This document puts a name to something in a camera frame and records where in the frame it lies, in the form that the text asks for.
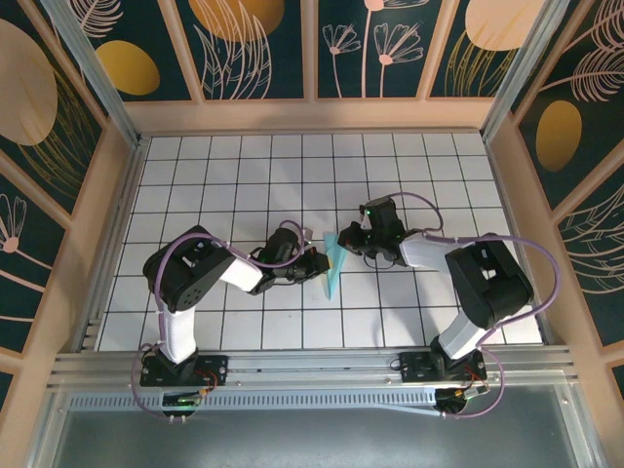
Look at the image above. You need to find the light blue paper sheet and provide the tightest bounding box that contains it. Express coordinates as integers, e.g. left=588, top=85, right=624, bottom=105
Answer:
left=321, top=231, right=350, bottom=301

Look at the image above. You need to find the grey metal sheet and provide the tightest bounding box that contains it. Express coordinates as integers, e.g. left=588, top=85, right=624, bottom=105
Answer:
left=26, top=382, right=604, bottom=468

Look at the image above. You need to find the thin black cable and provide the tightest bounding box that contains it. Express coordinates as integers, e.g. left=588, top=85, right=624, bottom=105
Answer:
left=363, top=253, right=396, bottom=271

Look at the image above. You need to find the purple cable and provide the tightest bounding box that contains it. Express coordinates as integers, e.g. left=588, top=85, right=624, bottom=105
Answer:
left=130, top=219, right=313, bottom=421
left=392, top=192, right=563, bottom=421

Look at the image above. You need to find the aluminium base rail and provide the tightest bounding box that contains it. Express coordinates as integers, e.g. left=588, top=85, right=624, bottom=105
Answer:
left=48, top=344, right=579, bottom=391

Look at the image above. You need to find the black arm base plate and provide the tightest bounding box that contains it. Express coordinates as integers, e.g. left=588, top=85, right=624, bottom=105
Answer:
left=139, top=354, right=229, bottom=387
left=399, top=350, right=488, bottom=384

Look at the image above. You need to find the grey slotted cable duct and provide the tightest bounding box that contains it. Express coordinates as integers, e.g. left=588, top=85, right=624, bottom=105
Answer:
left=67, top=387, right=443, bottom=418

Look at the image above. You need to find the aluminium side rail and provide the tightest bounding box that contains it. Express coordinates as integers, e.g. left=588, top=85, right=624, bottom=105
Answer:
left=72, top=138, right=150, bottom=352
left=482, top=136, right=558, bottom=348

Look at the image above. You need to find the control board with wires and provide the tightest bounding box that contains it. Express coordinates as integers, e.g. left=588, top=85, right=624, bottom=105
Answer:
left=435, top=379, right=491, bottom=419
left=160, top=387, right=206, bottom=424

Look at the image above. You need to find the aluminium corner post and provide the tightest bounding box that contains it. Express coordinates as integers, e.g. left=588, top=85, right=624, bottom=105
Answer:
left=481, top=0, right=572, bottom=142
left=38, top=0, right=145, bottom=147

